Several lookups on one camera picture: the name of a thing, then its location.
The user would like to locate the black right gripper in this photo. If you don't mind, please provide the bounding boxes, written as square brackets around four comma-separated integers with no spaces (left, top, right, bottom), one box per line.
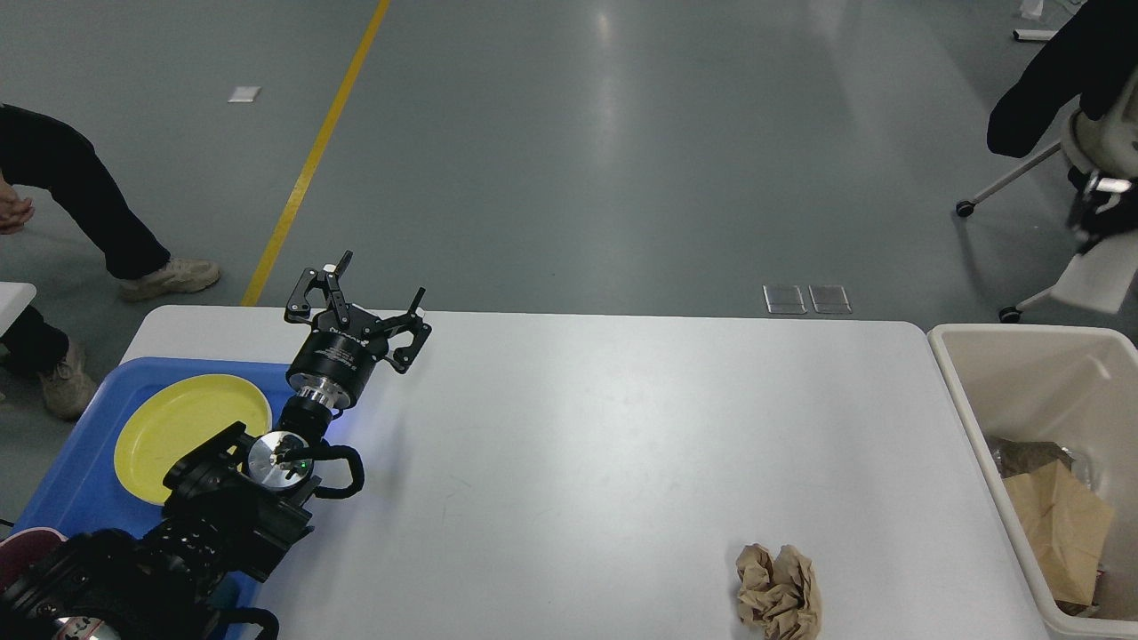
[1066,169,1137,254]

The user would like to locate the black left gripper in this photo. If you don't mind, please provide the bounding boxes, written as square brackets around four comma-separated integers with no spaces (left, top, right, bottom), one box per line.
[285,251,432,410]

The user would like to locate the yellow plate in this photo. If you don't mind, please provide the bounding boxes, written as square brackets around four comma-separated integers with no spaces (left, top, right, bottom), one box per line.
[113,374,272,506]

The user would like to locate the brown paper bag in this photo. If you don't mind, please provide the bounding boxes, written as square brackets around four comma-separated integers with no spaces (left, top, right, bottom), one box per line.
[1003,460,1115,607]

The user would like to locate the brown paper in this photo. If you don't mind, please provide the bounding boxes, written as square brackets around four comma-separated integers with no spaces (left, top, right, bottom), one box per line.
[735,544,822,639]

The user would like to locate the white paper cup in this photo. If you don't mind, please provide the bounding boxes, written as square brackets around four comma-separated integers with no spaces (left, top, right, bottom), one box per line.
[1050,231,1137,315]

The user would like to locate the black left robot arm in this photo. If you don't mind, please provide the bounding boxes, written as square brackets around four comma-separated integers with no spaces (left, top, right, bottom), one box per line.
[3,252,432,639]

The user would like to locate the white office chair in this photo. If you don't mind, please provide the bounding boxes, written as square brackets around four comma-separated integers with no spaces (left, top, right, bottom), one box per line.
[955,84,1137,325]

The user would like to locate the foil wrapped trash in bin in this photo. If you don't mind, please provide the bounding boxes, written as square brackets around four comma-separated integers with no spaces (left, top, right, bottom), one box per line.
[986,436,1077,478]

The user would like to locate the silver floor socket plates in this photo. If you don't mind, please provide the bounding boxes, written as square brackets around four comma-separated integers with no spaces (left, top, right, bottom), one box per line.
[762,284,854,315]

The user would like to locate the blue plastic tray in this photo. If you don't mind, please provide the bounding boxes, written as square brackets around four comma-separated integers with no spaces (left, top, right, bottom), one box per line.
[9,356,308,640]

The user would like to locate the white side table corner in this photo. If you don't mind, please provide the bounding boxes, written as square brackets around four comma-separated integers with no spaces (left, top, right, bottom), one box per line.
[0,281,38,333]

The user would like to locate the person in black trousers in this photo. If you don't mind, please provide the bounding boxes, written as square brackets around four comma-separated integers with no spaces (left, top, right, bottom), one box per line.
[1,104,222,421]

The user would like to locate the pink mug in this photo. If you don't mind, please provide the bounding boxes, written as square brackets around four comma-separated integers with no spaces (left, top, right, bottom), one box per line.
[1,527,68,592]

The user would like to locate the white table leg frame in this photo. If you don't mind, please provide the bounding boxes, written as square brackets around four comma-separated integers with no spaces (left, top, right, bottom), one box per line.
[1012,28,1057,42]

